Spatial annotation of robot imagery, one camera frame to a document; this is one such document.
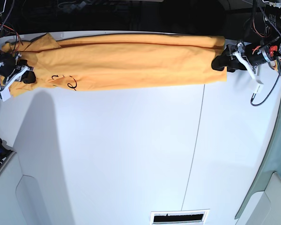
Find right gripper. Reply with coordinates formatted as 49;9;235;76
0;52;36;84

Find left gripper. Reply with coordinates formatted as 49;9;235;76
211;42;279;72

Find orange t-shirt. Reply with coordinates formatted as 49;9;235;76
9;33;227;97

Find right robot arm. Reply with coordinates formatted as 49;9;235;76
0;0;36;87

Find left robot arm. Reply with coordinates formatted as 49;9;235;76
211;0;281;72

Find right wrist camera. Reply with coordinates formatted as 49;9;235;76
0;89;11;102

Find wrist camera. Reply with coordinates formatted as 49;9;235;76
250;80;264;94
0;89;11;102

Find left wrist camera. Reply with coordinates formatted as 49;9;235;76
250;80;264;94

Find braided camera cable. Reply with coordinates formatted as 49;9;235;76
0;0;16;47
249;0;281;106

